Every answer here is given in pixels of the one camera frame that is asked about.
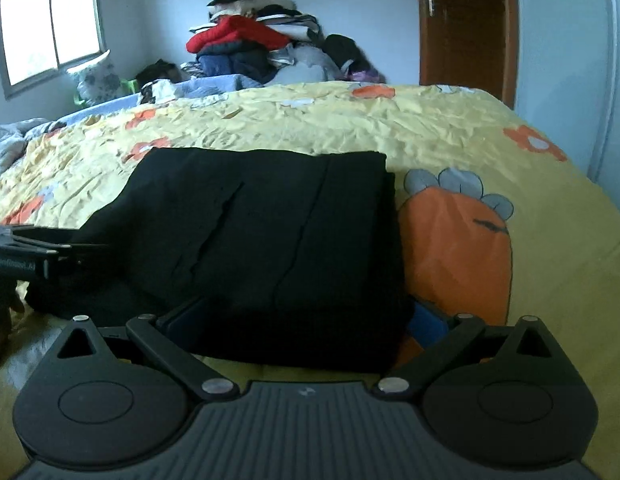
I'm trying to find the brown wooden door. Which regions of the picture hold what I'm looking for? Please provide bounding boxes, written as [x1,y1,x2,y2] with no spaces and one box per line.
[418,0,519,107]

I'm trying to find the black pants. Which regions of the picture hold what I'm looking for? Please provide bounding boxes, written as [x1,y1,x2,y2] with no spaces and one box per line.
[27,148,413,373]

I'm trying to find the floral pillow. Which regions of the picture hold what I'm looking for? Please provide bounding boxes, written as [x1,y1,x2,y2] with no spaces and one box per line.
[67,50,124,106]

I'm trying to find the yellow floral bed sheet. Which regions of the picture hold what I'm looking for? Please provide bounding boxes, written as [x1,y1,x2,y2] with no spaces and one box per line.
[0,82,620,479]

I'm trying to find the pile of assorted clothes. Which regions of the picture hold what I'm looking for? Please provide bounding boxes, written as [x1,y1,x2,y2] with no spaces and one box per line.
[181,0,386,86]

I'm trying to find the bright window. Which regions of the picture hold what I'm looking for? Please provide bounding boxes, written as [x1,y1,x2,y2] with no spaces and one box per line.
[0,0,107,99]

